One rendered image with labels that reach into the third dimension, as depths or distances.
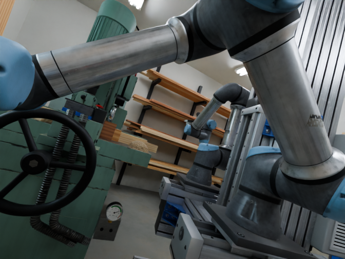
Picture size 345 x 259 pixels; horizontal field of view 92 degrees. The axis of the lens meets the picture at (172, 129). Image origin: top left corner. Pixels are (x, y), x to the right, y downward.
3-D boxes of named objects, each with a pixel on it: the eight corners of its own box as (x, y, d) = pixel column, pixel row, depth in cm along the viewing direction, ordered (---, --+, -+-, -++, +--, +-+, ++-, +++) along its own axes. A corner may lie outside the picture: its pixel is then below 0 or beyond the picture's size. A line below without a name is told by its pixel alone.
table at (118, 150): (-59, 118, 44) (-49, 97, 45) (8, 121, 73) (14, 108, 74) (153, 173, 64) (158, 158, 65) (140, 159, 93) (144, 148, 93)
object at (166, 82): (98, 192, 242) (152, 43, 265) (98, 180, 293) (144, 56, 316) (233, 216, 347) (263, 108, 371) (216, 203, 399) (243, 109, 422)
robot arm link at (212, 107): (230, 81, 95) (184, 137, 121) (243, 89, 99) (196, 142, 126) (223, 73, 103) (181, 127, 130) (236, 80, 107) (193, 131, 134)
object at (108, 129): (62, 126, 68) (69, 108, 69) (63, 126, 69) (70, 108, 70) (111, 141, 75) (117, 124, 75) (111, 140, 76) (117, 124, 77)
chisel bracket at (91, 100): (72, 107, 73) (78, 89, 74) (77, 110, 86) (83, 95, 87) (89, 113, 75) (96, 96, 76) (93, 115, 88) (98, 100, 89)
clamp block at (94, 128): (44, 135, 52) (55, 108, 53) (57, 133, 65) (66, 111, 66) (94, 149, 57) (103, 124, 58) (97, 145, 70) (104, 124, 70)
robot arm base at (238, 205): (255, 218, 58) (263, 190, 59) (294, 245, 43) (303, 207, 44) (216, 206, 56) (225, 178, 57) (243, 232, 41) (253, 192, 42)
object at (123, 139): (38, 117, 72) (41, 108, 72) (40, 117, 74) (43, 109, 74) (155, 153, 90) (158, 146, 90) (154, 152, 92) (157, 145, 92)
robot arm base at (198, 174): (205, 181, 107) (209, 166, 108) (214, 188, 92) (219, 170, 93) (183, 174, 105) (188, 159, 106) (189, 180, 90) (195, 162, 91)
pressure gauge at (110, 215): (100, 225, 61) (108, 203, 62) (101, 219, 64) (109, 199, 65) (118, 227, 63) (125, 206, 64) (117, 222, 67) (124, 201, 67)
